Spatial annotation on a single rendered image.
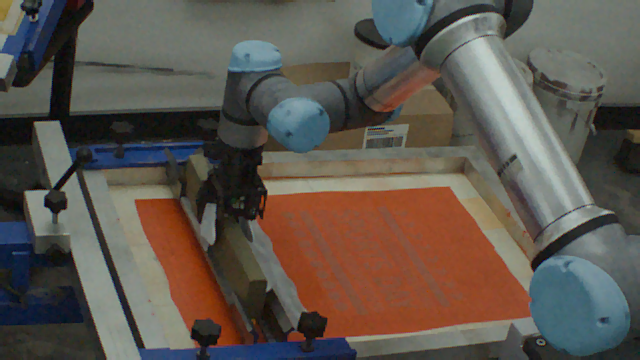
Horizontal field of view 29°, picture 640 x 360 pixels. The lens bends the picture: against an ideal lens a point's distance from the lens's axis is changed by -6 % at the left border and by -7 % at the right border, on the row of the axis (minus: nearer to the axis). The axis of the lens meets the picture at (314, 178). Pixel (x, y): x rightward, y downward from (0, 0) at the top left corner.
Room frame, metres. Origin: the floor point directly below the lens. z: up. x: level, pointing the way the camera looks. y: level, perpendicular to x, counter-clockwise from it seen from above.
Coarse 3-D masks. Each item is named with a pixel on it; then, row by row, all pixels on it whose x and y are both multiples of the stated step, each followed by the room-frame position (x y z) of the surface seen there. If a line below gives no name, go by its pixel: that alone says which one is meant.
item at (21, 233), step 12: (0, 228) 1.61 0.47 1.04; (12, 228) 1.61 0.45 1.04; (24, 228) 1.62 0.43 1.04; (0, 240) 1.57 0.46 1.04; (12, 240) 1.58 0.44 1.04; (24, 240) 1.59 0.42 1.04; (0, 252) 1.57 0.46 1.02; (0, 264) 1.57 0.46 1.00; (36, 264) 1.59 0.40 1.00; (48, 264) 1.60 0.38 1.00
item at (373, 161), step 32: (288, 160) 2.08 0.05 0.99; (320, 160) 2.10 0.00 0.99; (352, 160) 2.12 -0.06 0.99; (384, 160) 2.15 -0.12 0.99; (416, 160) 2.18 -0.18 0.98; (448, 160) 2.21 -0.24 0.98; (480, 160) 2.22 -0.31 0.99; (96, 192) 1.84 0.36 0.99; (480, 192) 2.15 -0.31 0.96; (96, 224) 1.78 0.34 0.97; (512, 224) 2.03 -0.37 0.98; (128, 256) 1.68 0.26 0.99; (128, 288) 1.60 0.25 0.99; (128, 320) 1.55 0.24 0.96; (384, 352) 1.57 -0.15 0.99; (416, 352) 1.59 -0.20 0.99; (448, 352) 1.61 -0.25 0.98; (480, 352) 1.64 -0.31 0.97
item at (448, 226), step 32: (320, 192) 2.05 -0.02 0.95; (352, 192) 2.07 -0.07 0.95; (384, 192) 2.09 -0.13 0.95; (416, 192) 2.11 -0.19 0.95; (448, 192) 2.14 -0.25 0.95; (160, 224) 1.84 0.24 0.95; (416, 224) 2.00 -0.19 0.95; (448, 224) 2.02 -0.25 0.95; (160, 256) 1.75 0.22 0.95; (192, 256) 1.77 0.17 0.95; (288, 256) 1.83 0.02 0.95
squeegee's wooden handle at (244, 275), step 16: (192, 160) 1.90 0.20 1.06; (192, 176) 1.87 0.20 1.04; (192, 192) 1.86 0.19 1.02; (224, 224) 1.72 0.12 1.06; (224, 240) 1.70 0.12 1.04; (240, 240) 1.69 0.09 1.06; (224, 256) 1.69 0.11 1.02; (240, 256) 1.65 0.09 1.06; (224, 272) 1.68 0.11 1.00; (240, 272) 1.62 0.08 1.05; (256, 272) 1.61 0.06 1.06; (240, 288) 1.61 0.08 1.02; (256, 288) 1.59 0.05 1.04; (256, 304) 1.60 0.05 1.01
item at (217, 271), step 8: (184, 200) 1.87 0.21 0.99; (184, 208) 1.85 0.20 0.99; (192, 208) 1.85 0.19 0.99; (192, 216) 1.83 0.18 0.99; (192, 224) 1.80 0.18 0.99; (200, 240) 1.76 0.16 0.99; (208, 256) 1.72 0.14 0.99; (208, 264) 1.71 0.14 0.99; (216, 264) 1.70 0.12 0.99; (216, 272) 1.68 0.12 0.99; (216, 280) 1.67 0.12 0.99; (224, 280) 1.67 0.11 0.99; (224, 288) 1.64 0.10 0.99; (224, 296) 1.63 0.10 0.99; (232, 304) 1.61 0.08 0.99
